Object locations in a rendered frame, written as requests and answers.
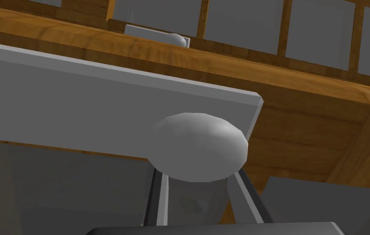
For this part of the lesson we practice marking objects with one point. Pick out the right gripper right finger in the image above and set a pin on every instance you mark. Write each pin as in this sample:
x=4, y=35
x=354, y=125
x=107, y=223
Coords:
x=246, y=205

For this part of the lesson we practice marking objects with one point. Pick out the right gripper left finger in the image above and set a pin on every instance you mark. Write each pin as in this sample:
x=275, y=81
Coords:
x=160, y=202

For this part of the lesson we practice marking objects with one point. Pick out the large grey door knob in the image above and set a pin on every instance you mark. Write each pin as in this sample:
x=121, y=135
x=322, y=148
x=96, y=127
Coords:
x=199, y=147

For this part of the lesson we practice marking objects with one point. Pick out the large grey knob plate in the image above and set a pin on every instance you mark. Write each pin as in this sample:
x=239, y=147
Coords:
x=74, y=104

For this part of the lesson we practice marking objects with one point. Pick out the small grey door knob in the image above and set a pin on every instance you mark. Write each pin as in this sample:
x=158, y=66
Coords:
x=177, y=39

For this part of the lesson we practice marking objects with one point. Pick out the small grey knob plate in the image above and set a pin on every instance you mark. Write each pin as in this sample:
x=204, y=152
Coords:
x=142, y=32

